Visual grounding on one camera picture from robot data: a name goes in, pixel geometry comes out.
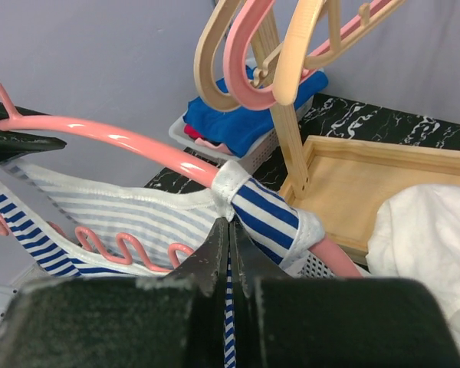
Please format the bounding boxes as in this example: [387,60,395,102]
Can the white centre basket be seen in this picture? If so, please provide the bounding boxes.
[284,251,336,279]

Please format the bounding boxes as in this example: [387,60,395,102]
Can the cream wooden hanger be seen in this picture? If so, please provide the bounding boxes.
[272,0,369,107]

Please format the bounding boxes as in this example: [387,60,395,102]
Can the pink red folded clothes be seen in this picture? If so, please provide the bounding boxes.
[183,124,233,156]

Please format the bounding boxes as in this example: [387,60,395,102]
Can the wooden clothes rack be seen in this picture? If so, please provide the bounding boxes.
[271,1,460,256]

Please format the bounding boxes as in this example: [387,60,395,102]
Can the white rear basket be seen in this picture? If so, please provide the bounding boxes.
[168,57,315,176]

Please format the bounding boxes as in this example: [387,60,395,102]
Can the folded blue cloth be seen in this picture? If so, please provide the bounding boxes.
[182,70,329,158]

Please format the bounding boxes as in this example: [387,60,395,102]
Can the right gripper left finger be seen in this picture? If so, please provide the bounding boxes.
[0,218,229,367]

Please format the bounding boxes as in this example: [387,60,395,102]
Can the beige plastic hanger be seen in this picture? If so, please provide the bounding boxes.
[193,0,284,113]

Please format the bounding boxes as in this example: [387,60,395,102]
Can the pink hanger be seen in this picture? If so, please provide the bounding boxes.
[222,0,407,112]
[0,83,361,278]

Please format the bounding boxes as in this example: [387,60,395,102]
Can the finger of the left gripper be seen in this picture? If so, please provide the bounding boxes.
[0,103,67,165]

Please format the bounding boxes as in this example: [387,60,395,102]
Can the blue white striped top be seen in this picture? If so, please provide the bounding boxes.
[0,159,327,368]

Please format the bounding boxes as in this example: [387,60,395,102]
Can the white basket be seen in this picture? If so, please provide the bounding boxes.
[168,57,315,176]
[284,251,336,279]

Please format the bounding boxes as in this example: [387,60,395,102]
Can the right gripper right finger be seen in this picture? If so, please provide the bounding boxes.
[229,222,460,367]

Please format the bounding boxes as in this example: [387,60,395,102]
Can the white tank top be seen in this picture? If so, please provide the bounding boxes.
[366,185,460,349]

